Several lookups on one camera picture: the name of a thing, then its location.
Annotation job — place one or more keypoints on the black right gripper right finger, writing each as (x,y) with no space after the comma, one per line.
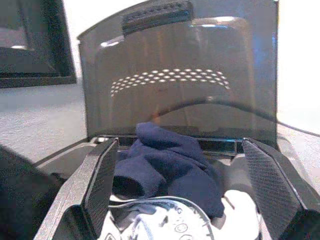
(287,177)

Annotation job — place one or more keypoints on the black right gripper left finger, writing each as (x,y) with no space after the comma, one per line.
(75,190)

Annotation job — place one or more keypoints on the white printed garment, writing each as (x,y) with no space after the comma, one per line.
(160,220)

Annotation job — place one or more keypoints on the navy blue garment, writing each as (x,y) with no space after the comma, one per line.
(170,165)

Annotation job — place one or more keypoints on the tinted washer lid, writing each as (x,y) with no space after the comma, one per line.
(175,105)

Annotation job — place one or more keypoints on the dark framed panel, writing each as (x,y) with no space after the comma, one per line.
(30,62)

